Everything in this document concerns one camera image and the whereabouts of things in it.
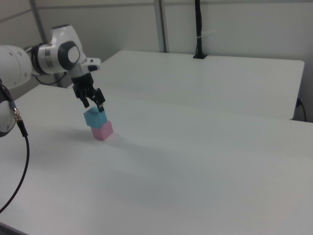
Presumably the pink cube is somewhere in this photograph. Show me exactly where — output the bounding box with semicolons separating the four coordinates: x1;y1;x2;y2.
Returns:
90;119;114;141

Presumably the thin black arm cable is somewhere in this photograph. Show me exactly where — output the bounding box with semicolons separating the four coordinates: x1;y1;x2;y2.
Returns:
35;72;68;86

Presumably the black cable with metal connector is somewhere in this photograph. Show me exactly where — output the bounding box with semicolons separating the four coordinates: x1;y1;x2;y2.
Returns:
0;83;31;214

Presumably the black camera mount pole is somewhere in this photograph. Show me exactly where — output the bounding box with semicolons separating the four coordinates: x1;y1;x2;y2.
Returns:
193;0;208;60

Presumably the blue cube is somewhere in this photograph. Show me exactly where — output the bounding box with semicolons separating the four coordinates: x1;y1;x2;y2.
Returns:
83;106;108;129

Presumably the black wall power cable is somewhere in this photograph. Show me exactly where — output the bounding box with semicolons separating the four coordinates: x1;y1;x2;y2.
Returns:
296;97;308;122

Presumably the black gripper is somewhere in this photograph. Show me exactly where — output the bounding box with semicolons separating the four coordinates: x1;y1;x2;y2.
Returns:
70;73;107;114

